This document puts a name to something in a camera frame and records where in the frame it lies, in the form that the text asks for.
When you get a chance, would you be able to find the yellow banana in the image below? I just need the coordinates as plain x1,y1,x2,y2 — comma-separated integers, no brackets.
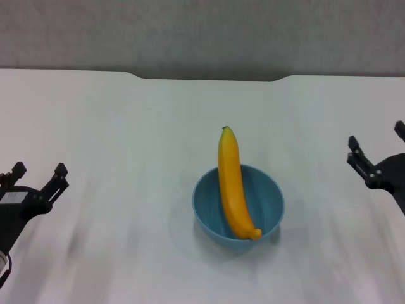
217,125,263,241

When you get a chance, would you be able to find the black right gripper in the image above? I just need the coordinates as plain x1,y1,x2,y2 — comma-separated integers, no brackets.
347,120,405,217

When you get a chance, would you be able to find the blue bowl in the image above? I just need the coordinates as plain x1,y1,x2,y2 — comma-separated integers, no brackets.
192,164,285,251

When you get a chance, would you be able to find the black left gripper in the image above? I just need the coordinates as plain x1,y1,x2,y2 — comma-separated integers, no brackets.
0,161,70,255

